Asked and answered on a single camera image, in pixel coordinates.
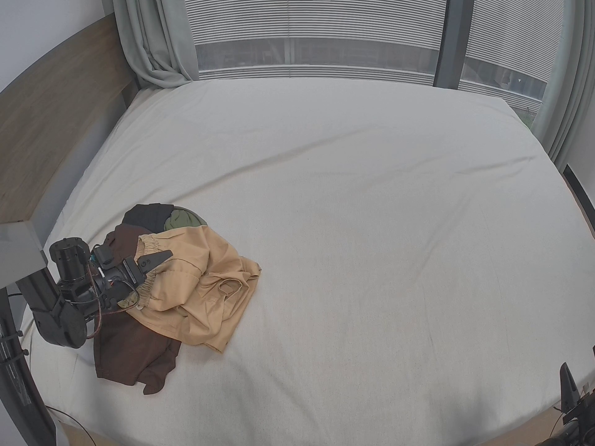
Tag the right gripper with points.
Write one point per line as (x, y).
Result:
(578, 414)

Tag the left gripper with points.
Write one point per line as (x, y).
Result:
(128, 279)

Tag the tan shorts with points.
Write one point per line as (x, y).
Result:
(195, 291)

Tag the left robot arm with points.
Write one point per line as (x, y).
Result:
(60, 318)

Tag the bed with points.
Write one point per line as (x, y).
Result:
(353, 212)

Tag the black garment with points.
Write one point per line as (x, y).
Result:
(146, 216)

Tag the green garment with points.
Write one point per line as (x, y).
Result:
(183, 220)

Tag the brown shorts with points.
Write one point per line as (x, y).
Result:
(130, 356)

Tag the grey-green curtain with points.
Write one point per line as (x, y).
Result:
(148, 26)
(574, 63)

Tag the window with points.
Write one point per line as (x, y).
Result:
(325, 12)

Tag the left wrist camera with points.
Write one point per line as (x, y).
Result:
(103, 256)

